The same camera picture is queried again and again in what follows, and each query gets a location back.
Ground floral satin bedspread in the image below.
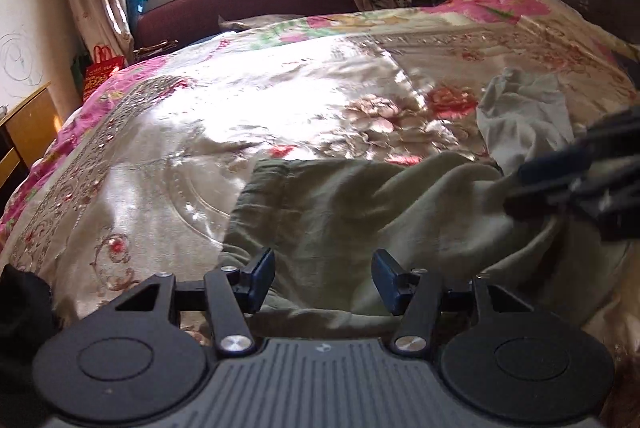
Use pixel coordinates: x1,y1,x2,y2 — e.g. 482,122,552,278
0,0,640,428

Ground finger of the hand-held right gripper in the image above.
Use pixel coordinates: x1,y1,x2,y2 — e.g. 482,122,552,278
517,142,603,189
502,182,581,221

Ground wooden bedside cabinet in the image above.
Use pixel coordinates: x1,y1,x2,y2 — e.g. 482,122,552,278
0,82,63,215

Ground teal plastic bag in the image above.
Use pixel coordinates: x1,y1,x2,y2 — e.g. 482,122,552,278
125,0,150,26

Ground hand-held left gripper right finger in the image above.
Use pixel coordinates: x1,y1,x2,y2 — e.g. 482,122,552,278
372,250,537,357

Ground dark blue cloth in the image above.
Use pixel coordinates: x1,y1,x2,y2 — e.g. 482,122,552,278
611,42,640,86

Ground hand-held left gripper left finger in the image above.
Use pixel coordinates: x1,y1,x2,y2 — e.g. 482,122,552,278
115,248,276,357

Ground maroon sofa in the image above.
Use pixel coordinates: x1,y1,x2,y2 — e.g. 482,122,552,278
134,0,358,54

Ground red gift bag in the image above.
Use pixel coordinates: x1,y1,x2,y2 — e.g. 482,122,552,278
82,45,127,103

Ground grey-green pants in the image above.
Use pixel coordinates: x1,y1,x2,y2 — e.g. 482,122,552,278
220,68,628,335

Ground brown wicker basket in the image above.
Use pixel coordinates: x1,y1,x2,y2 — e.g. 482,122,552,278
132,38,180,61

